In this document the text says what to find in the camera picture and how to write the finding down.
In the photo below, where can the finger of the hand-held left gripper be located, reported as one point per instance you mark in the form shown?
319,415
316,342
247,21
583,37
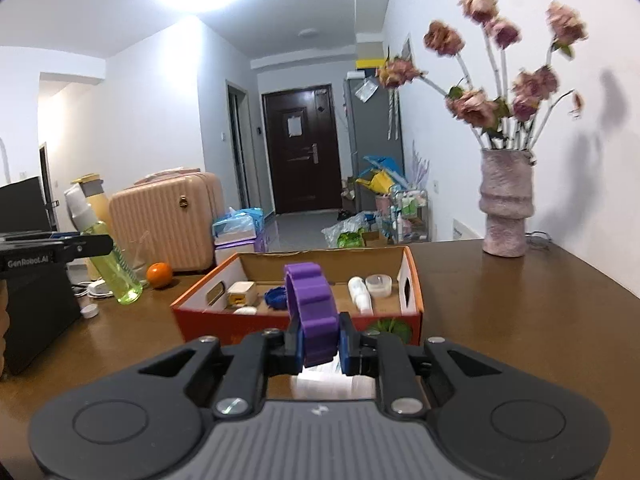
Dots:
90,246
25,234

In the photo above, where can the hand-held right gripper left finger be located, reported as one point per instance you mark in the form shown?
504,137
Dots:
299,347

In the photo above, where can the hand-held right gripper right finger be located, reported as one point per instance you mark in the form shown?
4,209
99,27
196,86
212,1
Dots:
345,350

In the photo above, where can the green spray bottle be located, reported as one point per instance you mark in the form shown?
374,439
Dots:
117,270

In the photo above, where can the small white dropper bottle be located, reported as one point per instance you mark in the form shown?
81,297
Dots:
361,297

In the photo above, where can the white round jar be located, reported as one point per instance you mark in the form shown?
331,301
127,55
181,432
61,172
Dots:
378,285

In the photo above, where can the beige square block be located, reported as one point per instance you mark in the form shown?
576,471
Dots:
242,294

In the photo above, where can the orange cardboard box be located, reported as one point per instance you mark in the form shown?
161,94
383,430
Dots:
210,317

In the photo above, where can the yellow insulated bottle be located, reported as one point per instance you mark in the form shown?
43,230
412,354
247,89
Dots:
97,205

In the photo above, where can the white bottle cap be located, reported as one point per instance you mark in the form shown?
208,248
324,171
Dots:
89,310

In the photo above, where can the blue round cap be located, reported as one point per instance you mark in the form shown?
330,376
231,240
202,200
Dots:
276,297

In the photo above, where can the orange fruit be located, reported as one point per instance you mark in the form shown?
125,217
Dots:
160,275

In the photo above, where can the pink ribbed suitcase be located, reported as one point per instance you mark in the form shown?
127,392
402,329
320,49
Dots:
165,220

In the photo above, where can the clear plastic bag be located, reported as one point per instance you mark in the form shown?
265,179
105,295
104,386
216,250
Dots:
350,232

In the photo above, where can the blue tissue pack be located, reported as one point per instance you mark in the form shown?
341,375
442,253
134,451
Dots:
237,225

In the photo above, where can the storage trolley with bottles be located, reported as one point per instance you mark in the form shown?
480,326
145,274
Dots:
410,212

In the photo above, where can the dark brown entrance door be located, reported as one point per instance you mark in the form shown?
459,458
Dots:
300,175

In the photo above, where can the blue folded rack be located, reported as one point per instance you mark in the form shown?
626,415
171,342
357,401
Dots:
387,165

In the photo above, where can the pink ceramic vase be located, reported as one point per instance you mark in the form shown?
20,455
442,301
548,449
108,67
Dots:
505,205

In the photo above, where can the grey refrigerator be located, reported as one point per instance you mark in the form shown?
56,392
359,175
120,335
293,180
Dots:
372,135

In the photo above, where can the white door notice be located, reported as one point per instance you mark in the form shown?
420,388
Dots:
295,125

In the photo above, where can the folded white umbrella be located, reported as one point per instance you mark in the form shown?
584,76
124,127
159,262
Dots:
394,112

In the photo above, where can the paper note on refrigerator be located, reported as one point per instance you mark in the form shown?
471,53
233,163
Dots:
366,90

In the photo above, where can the dried pink roses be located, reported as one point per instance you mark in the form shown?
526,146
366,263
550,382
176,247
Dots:
475,105

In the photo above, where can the yellow box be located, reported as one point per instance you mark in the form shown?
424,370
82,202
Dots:
371,63

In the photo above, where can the small ceiling lamp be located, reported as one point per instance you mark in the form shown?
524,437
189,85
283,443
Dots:
308,33

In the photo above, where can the dark side door frame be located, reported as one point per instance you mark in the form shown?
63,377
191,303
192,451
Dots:
237,145

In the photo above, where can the purple lavender wall decoration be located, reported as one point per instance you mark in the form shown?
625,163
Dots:
420,167

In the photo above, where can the wall picture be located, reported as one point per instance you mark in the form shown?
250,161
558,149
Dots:
406,47

